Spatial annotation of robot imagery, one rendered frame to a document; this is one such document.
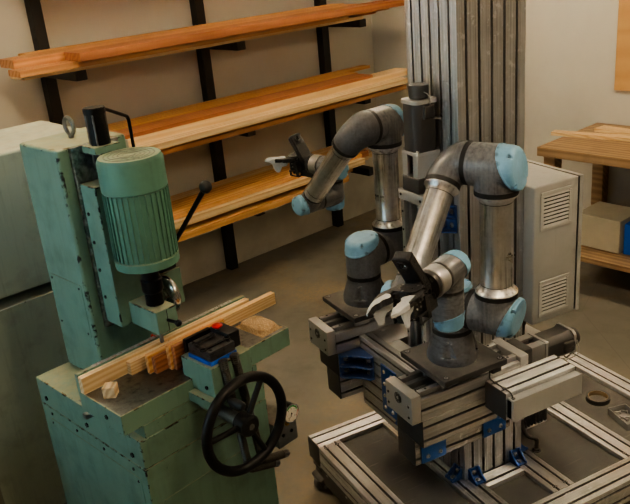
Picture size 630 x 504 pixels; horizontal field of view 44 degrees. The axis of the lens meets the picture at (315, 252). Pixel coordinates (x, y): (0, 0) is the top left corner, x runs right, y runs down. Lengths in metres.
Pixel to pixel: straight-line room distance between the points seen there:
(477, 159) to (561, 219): 0.62
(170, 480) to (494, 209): 1.14
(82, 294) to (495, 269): 1.17
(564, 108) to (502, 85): 2.73
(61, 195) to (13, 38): 2.24
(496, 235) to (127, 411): 1.06
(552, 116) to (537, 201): 2.68
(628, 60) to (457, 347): 2.87
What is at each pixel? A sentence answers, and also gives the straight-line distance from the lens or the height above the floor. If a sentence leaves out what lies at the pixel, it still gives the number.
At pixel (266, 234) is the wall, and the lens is 5.47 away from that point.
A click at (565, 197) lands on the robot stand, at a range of 2.57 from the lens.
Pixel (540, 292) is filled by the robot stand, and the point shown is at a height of 0.87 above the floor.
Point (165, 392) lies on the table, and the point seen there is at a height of 0.90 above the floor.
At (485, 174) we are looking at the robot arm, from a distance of 2.03.
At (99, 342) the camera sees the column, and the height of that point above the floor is 0.94.
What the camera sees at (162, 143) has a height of 1.08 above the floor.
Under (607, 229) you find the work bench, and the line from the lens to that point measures 4.60.
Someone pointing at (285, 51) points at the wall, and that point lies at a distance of 5.39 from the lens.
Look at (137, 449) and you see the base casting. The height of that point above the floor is 0.77.
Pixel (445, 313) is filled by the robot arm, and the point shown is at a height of 1.12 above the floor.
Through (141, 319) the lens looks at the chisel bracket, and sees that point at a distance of 2.28.
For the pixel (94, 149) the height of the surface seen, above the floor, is 1.52.
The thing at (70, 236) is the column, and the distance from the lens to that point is 2.30.
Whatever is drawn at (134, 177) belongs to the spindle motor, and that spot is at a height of 1.46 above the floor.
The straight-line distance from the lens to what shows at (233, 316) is 2.44.
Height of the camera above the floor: 1.97
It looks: 21 degrees down
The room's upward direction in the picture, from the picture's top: 5 degrees counter-clockwise
